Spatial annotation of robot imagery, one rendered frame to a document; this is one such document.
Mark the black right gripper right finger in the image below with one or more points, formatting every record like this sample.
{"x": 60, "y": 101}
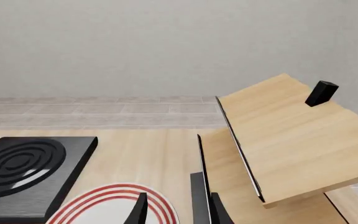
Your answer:
{"x": 220, "y": 214}

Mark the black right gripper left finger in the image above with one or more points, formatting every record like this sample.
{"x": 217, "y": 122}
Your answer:
{"x": 139, "y": 213}

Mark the pale wooden cabinet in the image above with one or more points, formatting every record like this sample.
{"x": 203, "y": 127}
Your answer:
{"x": 291, "y": 144}

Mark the black wine bottle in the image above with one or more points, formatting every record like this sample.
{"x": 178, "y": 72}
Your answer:
{"x": 321, "y": 93}

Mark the white plate with red rings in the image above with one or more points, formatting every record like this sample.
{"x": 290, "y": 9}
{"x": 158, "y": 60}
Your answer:
{"x": 104, "y": 207}

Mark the flat black stove plate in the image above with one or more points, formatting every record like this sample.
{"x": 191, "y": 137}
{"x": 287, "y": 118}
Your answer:
{"x": 26, "y": 168}

